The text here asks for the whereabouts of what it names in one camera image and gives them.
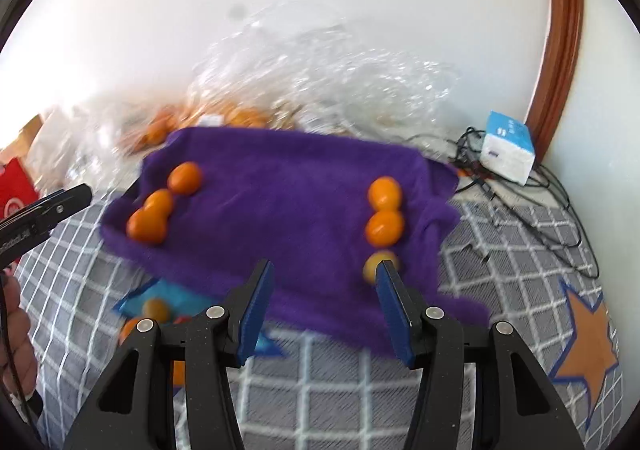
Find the white and blue box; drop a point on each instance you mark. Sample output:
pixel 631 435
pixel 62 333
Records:
pixel 507 147

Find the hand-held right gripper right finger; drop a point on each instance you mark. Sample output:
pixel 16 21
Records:
pixel 395 315

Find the grey checkered tablecloth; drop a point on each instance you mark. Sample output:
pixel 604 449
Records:
pixel 325 405

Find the small yellow fruit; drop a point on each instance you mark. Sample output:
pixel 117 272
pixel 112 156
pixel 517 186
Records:
pixel 375 265
pixel 156 310

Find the person's left hand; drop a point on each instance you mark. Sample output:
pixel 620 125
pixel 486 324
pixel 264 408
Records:
pixel 20 330

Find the red paper bag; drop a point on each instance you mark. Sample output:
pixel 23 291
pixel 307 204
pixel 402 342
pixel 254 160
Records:
pixel 15 190

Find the purple towel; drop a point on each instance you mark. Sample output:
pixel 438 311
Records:
pixel 280 190

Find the crumpled clear plastic bag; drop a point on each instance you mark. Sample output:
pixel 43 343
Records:
pixel 97 140

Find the wooden door frame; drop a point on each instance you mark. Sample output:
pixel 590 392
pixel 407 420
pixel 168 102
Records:
pixel 562 30

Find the clear plastic bag of oranges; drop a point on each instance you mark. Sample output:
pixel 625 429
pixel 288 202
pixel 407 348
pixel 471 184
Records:
pixel 325 70

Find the orange mandarin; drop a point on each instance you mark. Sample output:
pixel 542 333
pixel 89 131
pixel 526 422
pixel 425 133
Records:
pixel 145 226
pixel 384 228
pixel 178 372
pixel 185 177
pixel 385 192
pixel 127 330
pixel 159 204

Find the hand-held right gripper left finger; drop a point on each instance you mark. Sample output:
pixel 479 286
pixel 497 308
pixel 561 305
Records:
pixel 255 310

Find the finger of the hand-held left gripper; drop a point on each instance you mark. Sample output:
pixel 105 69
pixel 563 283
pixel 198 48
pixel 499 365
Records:
pixel 62 206

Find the small red fruit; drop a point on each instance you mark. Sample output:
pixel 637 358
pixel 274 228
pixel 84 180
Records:
pixel 182 319

